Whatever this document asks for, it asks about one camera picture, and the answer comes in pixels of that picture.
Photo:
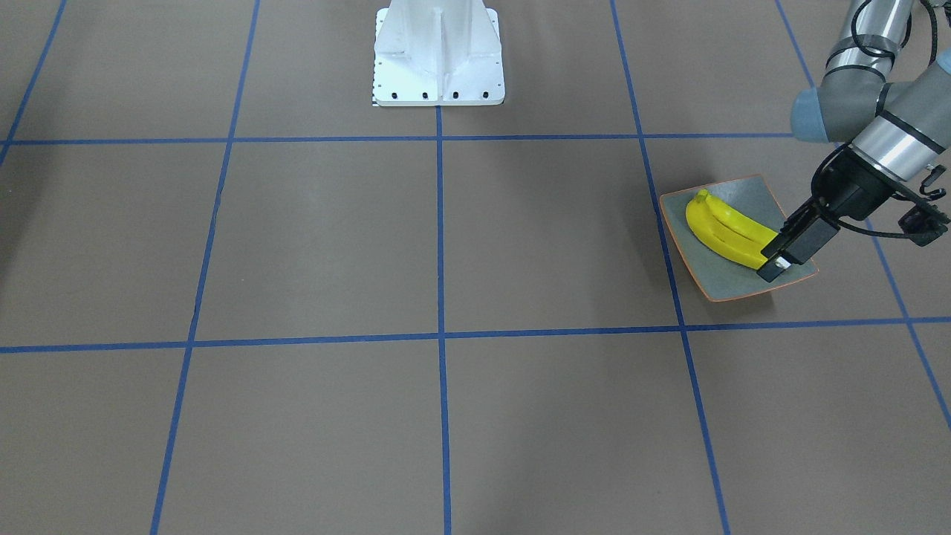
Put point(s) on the grey square plate orange rim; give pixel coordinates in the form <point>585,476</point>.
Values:
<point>719,279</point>

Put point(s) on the yellow single banana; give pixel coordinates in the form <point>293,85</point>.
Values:
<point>711,205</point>

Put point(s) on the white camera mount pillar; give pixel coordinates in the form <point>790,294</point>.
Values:
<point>438,53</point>

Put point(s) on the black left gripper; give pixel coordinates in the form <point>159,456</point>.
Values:
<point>854,185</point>

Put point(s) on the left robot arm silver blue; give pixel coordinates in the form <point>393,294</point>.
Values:
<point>886,134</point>

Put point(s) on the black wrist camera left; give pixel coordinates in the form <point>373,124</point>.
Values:
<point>923,224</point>

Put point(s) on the brown paper table mat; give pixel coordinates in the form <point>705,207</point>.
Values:
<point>238,298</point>

